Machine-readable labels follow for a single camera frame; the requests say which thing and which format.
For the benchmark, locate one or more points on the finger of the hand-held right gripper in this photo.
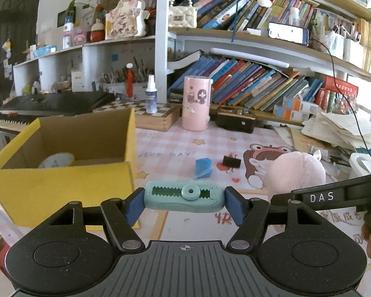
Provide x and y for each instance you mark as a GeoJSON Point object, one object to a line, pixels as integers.
{"type": "Point", "coordinates": [281, 199]}

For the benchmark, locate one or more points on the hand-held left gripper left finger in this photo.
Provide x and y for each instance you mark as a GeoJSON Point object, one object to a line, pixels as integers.
{"type": "Point", "coordinates": [135, 205]}

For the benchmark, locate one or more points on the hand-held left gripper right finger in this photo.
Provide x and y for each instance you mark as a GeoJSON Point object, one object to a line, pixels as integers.
{"type": "Point", "coordinates": [235, 205]}

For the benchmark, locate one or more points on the pink plush toy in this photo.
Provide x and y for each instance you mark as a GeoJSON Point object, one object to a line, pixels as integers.
{"type": "Point", "coordinates": [296, 173]}

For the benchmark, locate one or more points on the green correction tape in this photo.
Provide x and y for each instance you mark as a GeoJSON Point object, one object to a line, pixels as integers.
{"type": "Point", "coordinates": [170, 205]}

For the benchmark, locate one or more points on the yellow cardboard box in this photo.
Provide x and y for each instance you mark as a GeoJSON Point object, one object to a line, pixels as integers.
{"type": "Point", "coordinates": [65, 198]}

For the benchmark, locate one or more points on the pink checked desktop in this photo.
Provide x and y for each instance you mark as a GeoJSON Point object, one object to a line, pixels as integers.
{"type": "Point", "coordinates": [179, 148]}

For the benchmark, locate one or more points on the white desk stand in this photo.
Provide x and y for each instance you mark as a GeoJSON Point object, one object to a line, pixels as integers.
{"type": "Point", "coordinates": [363, 164]}

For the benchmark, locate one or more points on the black binder clip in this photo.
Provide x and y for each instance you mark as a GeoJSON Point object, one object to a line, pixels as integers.
{"type": "Point", "coordinates": [232, 161]}

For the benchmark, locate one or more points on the blue pencil sharpener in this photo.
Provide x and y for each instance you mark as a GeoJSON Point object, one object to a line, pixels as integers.
{"type": "Point", "coordinates": [203, 167]}

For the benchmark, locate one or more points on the stack of papers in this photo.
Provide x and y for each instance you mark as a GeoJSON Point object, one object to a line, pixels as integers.
{"type": "Point", "coordinates": [337, 128]}

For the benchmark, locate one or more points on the black wooden box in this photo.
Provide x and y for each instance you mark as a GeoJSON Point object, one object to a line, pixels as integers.
{"type": "Point", "coordinates": [235, 122]}

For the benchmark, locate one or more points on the wooden chess box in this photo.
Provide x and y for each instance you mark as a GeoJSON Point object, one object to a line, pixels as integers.
{"type": "Point", "coordinates": [154, 120]}

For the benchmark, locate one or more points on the orange and blue boxes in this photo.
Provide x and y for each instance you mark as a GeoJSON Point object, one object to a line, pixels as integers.
{"type": "Point", "coordinates": [296, 109]}

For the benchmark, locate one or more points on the red printed box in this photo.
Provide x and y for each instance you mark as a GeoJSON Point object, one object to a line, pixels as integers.
{"type": "Point", "coordinates": [340, 89]}

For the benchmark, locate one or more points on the pink cylindrical container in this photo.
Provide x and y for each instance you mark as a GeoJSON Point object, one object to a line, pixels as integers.
{"type": "Point", "coordinates": [197, 105]}

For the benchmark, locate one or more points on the white spray bottle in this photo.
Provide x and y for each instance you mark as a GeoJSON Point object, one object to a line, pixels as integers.
{"type": "Point", "coordinates": [151, 99]}

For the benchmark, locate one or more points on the slanted row of colourful books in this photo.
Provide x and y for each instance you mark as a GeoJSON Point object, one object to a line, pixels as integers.
{"type": "Point", "coordinates": [244, 83]}

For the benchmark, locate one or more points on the black piano keyboard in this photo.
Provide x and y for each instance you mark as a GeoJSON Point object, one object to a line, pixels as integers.
{"type": "Point", "coordinates": [55, 102]}

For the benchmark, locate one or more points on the white box with red label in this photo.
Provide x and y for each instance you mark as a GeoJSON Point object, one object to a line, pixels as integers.
{"type": "Point", "coordinates": [77, 81]}

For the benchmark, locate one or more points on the white cubby shelf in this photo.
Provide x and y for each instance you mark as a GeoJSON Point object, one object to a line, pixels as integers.
{"type": "Point", "coordinates": [92, 55]}

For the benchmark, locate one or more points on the black phone with lit screen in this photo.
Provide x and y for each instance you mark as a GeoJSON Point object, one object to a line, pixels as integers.
{"type": "Point", "coordinates": [289, 33]}

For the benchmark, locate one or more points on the wooden bookshelf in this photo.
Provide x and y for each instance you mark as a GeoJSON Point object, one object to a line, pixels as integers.
{"type": "Point", "coordinates": [160, 37]}

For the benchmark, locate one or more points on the small pink box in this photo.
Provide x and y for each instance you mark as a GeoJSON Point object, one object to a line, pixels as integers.
{"type": "Point", "coordinates": [80, 36]}

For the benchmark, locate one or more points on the blue tissue pack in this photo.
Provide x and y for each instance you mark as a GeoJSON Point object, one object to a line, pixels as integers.
{"type": "Point", "coordinates": [44, 51]}

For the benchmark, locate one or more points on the floral ceramic ornament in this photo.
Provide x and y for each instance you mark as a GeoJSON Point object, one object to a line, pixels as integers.
{"type": "Point", "coordinates": [123, 20]}

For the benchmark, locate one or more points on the jumbled pile of books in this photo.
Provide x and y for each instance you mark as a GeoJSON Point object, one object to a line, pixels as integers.
{"type": "Point", "coordinates": [235, 9]}

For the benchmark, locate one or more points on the cream quilted handbag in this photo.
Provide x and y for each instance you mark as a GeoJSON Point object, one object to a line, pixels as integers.
{"type": "Point", "coordinates": [182, 15]}

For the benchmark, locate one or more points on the dark wooden door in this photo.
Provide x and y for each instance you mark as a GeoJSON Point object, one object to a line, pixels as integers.
{"type": "Point", "coordinates": [15, 21]}

